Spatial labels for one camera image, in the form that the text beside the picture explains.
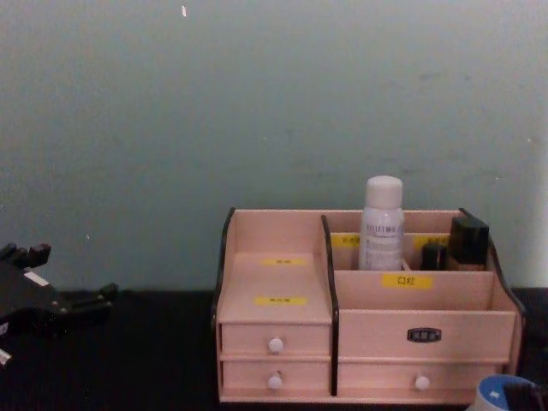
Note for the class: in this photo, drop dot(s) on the pale wall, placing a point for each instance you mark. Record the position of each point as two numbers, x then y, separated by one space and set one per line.
214 107

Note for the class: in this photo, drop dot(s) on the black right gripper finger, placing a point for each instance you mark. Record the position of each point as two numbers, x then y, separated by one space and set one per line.
520 398

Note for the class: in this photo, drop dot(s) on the pink wooden desk organizer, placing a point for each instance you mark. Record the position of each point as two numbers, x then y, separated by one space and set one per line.
428 334

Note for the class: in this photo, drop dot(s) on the wide wooden drawer white knob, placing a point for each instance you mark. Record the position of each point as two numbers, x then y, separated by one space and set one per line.
377 379

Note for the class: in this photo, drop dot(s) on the black capped foundation bottle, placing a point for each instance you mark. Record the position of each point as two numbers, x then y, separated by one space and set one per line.
468 244

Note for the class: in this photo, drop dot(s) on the white plastic bottle with cap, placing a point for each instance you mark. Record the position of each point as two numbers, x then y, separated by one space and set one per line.
381 231

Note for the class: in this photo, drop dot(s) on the small wooden drawer white knob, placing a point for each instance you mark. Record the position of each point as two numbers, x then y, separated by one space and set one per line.
244 379
248 338

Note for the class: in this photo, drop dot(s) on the black table cloth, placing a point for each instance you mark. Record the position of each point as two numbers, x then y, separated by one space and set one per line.
150 364

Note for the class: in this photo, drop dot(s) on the black square lipstick tube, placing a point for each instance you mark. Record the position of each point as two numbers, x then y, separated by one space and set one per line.
433 257

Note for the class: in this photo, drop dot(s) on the blue and white round container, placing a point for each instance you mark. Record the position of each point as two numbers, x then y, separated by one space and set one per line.
490 394

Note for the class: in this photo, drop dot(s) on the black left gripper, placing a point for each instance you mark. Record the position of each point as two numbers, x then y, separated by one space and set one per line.
25 304

